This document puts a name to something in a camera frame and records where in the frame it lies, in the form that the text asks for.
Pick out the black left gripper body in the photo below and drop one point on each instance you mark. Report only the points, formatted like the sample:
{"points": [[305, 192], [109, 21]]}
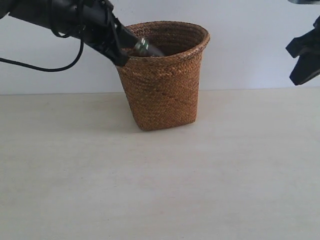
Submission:
{"points": [[82, 19]]}

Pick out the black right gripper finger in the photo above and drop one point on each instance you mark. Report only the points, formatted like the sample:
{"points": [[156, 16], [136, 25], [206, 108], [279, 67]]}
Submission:
{"points": [[307, 66], [305, 44]]}

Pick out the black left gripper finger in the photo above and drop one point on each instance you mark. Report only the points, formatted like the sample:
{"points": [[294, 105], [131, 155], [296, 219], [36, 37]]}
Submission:
{"points": [[123, 32], [112, 48]]}

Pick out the clear plastic bottle green label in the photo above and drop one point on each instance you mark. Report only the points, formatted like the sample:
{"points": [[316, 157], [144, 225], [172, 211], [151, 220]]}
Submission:
{"points": [[143, 47]]}

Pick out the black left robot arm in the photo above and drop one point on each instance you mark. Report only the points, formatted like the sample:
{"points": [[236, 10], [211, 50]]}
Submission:
{"points": [[35, 12]]}

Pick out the brown woven wicker basket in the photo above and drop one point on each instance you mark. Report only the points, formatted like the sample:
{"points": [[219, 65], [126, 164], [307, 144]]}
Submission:
{"points": [[162, 92]]}

